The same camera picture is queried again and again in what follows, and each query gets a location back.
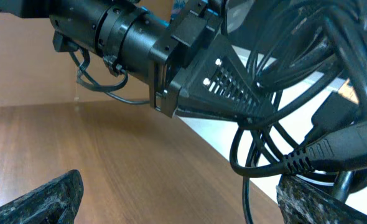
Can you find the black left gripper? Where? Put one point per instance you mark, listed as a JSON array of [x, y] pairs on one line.
[[210, 83]]

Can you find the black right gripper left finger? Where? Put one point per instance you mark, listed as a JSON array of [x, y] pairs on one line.
[[57, 201]]

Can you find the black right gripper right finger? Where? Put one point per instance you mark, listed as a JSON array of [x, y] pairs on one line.
[[301, 202]]

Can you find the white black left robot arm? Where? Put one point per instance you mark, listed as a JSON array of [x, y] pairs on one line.
[[120, 32]]

